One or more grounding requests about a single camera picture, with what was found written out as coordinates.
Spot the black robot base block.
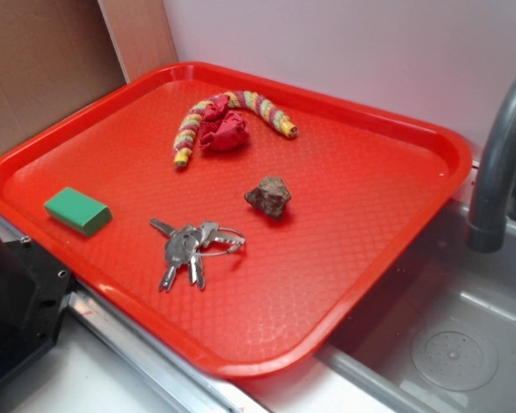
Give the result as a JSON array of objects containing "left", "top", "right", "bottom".
[{"left": 0, "top": 238, "right": 73, "bottom": 386}]

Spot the crumpled red paper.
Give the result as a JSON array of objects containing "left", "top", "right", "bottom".
[{"left": 198, "top": 95, "right": 249, "bottom": 151}]

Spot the brown rock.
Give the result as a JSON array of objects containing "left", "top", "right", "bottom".
[{"left": 244, "top": 176, "right": 292, "bottom": 220}]

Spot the red plastic tray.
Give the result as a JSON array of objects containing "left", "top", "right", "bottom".
[{"left": 0, "top": 63, "right": 472, "bottom": 379}]

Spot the silver key bunch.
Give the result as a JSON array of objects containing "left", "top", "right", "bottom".
[{"left": 150, "top": 218, "right": 246, "bottom": 293}]

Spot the green rectangular block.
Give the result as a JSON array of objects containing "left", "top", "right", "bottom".
[{"left": 44, "top": 188, "right": 113, "bottom": 237}]

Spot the grey curved faucet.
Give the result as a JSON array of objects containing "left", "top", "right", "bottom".
[{"left": 465, "top": 79, "right": 516, "bottom": 253}]

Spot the grey plastic sink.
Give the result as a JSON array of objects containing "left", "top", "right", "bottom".
[{"left": 240, "top": 161, "right": 516, "bottom": 413}]

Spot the brown cardboard panel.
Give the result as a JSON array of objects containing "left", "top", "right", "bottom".
[{"left": 0, "top": 1, "right": 178, "bottom": 156}]

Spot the multicolour braided rope toy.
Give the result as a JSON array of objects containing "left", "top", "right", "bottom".
[{"left": 173, "top": 90, "right": 298, "bottom": 170}]

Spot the silver metal rail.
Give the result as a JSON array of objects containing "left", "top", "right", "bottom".
[{"left": 0, "top": 201, "right": 242, "bottom": 413}]

